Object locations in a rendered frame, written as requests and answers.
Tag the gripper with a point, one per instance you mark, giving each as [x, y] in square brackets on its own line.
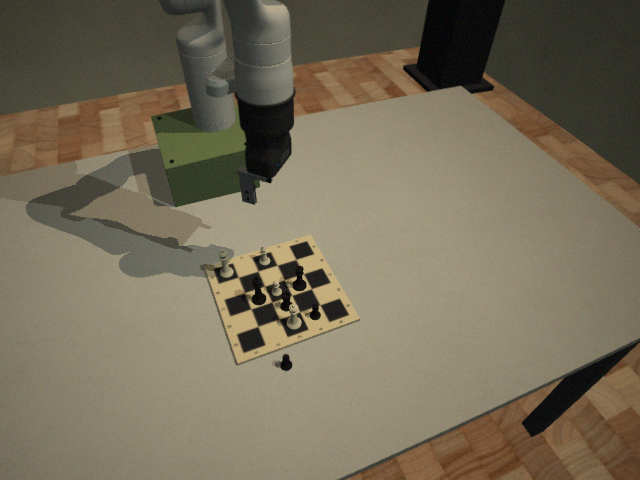
[265, 96]

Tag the black and cream chessboard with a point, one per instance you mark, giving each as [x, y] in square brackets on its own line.
[258, 330]

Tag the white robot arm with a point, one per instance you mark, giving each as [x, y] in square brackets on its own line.
[261, 37]

